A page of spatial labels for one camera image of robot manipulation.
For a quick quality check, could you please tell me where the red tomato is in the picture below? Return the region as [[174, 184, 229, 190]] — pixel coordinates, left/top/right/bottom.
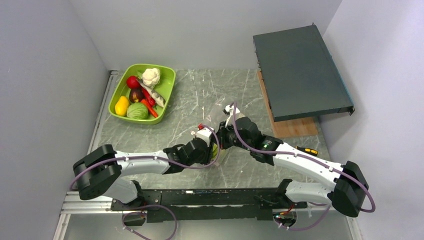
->
[[126, 75, 141, 89]]

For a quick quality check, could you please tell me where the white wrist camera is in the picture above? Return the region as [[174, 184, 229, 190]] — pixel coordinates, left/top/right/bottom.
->
[[190, 123, 215, 147], [223, 103, 238, 127]]

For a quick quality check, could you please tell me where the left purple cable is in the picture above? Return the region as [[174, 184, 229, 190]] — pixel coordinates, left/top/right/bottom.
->
[[68, 124, 222, 240]]

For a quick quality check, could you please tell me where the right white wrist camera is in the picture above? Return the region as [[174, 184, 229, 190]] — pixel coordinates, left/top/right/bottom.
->
[[223, 103, 238, 127]]

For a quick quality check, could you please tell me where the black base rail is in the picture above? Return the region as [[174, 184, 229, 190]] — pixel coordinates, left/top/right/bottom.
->
[[109, 187, 309, 223]]

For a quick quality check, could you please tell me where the dark green metal case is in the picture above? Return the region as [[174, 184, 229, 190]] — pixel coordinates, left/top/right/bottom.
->
[[253, 24, 355, 122]]

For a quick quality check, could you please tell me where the dark purple onion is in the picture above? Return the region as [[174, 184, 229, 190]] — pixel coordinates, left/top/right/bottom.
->
[[128, 88, 145, 103]]

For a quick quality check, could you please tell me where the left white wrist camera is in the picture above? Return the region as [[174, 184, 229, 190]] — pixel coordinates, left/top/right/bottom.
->
[[190, 123, 215, 147]]

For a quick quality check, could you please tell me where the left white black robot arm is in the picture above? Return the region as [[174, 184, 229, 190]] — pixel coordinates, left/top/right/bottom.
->
[[71, 137, 214, 210]]

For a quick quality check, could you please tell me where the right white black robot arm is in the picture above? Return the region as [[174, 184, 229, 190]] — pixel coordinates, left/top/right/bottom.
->
[[216, 117, 376, 218]]

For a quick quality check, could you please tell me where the wooden board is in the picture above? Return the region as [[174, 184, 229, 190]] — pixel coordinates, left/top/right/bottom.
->
[[256, 71, 319, 138]]

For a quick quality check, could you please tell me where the yellow bell pepper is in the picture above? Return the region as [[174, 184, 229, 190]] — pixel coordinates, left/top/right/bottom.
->
[[114, 96, 131, 117]]

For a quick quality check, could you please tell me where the white cauliflower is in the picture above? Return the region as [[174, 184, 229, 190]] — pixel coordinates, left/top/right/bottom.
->
[[141, 68, 161, 89]]

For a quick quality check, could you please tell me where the clear zip top bag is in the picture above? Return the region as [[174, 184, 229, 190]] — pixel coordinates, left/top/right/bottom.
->
[[203, 99, 233, 167]]

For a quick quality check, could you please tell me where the red chili pepper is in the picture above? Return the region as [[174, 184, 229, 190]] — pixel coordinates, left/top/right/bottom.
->
[[141, 87, 158, 118]]

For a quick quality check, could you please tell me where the green cabbage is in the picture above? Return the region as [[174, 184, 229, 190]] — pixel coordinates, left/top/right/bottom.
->
[[126, 102, 149, 120]]

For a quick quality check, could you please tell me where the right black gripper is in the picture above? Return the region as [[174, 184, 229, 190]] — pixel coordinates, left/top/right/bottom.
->
[[210, 119, 252, 152]]

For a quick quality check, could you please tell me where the green celery stalk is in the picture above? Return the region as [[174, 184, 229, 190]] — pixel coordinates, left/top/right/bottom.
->
[[212, 144, 221, 161]]

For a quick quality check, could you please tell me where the green plastic basket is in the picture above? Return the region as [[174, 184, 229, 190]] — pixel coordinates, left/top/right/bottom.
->
[[108, 63, 176, 125]]

